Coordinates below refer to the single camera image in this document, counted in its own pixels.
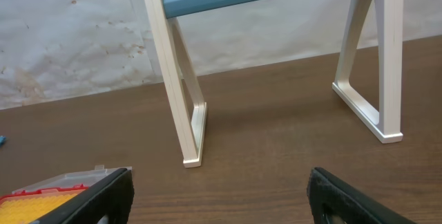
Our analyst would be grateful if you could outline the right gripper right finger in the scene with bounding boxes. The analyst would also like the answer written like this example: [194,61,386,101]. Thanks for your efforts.
[306,167,419,224]

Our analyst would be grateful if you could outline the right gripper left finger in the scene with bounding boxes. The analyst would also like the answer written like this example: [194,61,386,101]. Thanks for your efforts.
[29,167,136,224]

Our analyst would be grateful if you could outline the red and yellow tip box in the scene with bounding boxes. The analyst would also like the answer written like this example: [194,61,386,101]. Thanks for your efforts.
[0,164,133,224]

